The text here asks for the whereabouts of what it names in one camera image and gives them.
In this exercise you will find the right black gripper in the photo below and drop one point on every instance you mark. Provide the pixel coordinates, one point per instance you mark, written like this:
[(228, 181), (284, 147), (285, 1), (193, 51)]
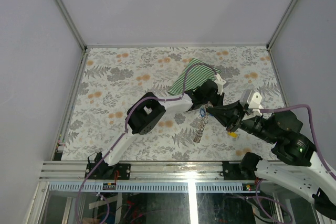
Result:
[(230, 115)]

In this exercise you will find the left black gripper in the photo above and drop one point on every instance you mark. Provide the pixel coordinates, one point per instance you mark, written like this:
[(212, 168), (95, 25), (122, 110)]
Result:
[(218, 97)]

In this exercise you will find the key with blue tag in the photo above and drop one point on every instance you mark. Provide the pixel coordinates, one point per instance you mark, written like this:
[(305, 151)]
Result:
[(203, 112)]

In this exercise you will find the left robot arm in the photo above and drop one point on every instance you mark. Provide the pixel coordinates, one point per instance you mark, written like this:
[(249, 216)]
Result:
[(143, 117)]

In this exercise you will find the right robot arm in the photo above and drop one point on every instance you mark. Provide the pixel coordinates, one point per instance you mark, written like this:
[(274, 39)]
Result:
[(281, 128)]

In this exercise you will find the green striped cloth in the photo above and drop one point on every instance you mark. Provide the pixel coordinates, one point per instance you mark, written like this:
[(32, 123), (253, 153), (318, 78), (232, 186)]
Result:
[(193, 76)]

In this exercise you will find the yellow key tag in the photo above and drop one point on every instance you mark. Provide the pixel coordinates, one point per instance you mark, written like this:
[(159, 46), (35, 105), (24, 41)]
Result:
[(233, 134)]

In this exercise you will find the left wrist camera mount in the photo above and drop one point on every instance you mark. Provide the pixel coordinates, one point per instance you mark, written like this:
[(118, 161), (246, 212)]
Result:
[(220, 82)]

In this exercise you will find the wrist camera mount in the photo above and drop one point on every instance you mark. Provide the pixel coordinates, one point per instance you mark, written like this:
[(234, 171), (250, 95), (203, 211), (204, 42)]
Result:
[(251, 103), (220, 82)]

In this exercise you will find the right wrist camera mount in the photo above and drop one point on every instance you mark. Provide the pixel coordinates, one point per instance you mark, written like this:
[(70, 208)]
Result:
[(251, 103)]

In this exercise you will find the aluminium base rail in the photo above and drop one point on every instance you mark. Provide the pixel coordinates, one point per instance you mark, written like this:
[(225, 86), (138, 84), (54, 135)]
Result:
[(147, 177)]

